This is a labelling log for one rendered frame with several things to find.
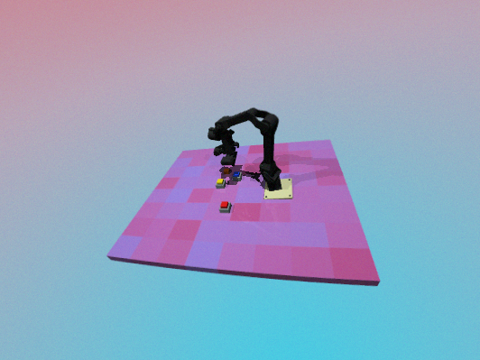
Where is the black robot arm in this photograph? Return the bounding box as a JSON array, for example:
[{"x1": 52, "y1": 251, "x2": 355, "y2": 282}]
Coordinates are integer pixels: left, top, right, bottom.
[{"x1": 208, "y1": 107, "x2": 282, "y2": 191}]

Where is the red button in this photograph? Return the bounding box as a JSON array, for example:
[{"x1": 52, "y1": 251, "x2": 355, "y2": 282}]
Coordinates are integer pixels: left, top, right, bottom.
[{"x1": 219, "y1": 201, "x2": 232, "y2": 213}]

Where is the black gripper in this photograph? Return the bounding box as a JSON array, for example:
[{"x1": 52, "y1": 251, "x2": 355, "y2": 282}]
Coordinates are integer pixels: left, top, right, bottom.
[{"x1": 221, "y1": 141, "x2": 239, "y2": 166}]

